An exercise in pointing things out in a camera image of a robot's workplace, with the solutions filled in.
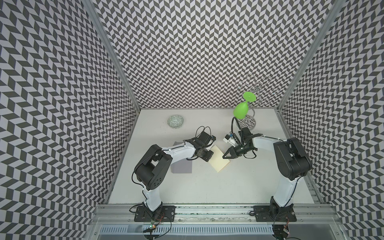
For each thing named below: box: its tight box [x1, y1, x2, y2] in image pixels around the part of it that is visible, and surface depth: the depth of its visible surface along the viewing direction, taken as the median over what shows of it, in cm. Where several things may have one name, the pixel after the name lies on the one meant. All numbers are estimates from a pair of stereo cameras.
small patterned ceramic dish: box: [167, 114, 184, 129], surface depth 110 cm
